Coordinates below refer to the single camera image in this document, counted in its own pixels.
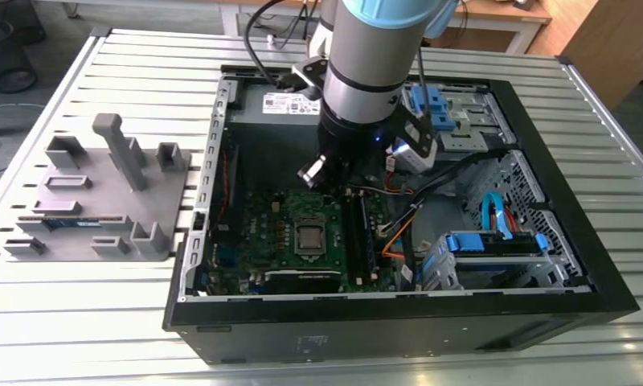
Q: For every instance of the wooden desk white frame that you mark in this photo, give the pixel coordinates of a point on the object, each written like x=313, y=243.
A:
x=514, y=14

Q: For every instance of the grey parts rack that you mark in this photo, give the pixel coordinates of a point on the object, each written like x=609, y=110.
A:
x=154, y=201

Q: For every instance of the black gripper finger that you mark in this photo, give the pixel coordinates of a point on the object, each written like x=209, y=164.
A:
x=314, y=171

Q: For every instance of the grey metal drive cage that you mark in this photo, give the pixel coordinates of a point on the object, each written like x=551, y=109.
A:
x=472, y=140

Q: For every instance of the grey metal disk bay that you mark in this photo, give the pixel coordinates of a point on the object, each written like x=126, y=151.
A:
x=506, y=266

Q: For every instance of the silver CPU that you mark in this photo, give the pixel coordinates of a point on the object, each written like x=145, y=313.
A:
x=312, y=239

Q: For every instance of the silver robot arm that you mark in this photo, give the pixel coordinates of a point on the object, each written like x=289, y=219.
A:
x=364, y=60

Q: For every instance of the blue plastic drive latch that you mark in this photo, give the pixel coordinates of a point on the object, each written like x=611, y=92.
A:
x=434, y=98

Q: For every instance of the green motherboard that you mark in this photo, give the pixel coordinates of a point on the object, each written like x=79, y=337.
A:
x=268, y=241

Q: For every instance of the white connector block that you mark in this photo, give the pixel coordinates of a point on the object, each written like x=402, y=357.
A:
x=384, y=230

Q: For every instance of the small dark desk object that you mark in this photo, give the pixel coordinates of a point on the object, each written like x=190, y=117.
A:
x=524, y=3

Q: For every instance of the hard disk in blue carrier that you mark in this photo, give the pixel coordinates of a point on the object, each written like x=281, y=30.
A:
x=464, y=243

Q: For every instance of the blue RAM stick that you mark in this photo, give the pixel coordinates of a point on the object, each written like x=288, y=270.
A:
x=72, y=224

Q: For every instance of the black mesh waste bin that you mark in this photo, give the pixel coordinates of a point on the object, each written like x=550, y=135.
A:
x=11, y=68

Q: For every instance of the black RAM slot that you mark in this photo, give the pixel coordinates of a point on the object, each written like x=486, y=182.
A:
x=366, y=237
x=361, y=237
x=353, y=237

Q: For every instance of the black graphics card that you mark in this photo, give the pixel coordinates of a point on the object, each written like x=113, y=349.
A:
x=300, y=281

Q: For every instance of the blue board connector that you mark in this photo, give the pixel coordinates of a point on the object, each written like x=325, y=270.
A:
x=226, y=257

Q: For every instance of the black PC case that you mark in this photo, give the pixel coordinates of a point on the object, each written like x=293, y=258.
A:
x=353, y=333

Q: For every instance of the grey power supply unit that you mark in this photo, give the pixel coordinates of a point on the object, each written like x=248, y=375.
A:
x=268, y=140

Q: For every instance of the silver black wrist bracket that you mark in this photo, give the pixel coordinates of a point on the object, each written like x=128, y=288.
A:
x=308, y=68

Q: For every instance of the wooden cabinet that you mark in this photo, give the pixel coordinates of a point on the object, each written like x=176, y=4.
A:
x=622, y=40

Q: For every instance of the black round bin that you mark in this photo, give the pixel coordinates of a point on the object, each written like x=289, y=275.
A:
x=29, y=28

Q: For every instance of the white metal table frame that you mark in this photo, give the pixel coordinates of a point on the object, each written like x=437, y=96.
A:
x=229, y=22

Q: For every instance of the black table corner cap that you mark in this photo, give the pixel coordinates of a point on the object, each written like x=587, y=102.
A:
x=100, y=32
x=563, y=60

